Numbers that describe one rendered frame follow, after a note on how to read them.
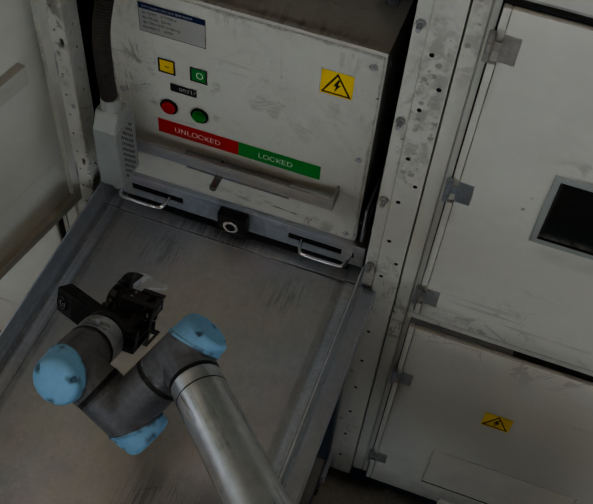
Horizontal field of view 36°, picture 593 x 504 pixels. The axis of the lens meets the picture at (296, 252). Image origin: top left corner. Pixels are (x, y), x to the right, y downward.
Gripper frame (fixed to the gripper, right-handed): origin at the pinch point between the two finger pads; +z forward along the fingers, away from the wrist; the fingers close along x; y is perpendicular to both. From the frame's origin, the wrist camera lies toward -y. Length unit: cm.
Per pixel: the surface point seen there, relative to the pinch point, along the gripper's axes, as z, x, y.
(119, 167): 14.5, 12.8, -13.3
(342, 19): 13, 49, 21
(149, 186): 30.7, 4.0, -13.0
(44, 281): 7.9, -11.1, -22.2
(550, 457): 47, -37, 82
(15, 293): 52, -44, -52
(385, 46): 10, 47, 29
